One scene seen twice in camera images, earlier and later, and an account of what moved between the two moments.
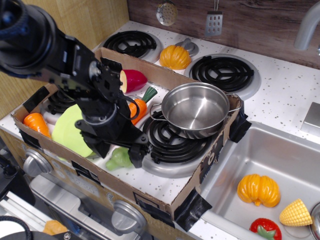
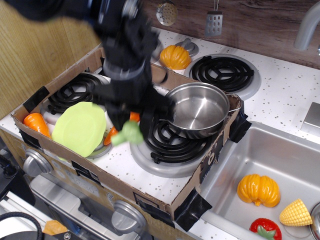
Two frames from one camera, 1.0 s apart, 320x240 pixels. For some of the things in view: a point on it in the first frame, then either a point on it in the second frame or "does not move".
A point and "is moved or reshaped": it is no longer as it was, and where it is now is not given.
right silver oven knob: (126, 219) does not move
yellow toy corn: (295, 214) does not move
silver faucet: (311, 21) does not move
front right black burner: (170, 154) does not move
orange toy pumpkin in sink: (259, 190) does not move
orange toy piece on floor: (53, 227) does not move
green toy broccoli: (120, 158) is moved or reshaped
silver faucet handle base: (311, 123) does not move
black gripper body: (112, 124) → (137, 94)
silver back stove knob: (192, 47) does not move
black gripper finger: (136, 153) → (146, 119)
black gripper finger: (100, 147) → (118, 116)
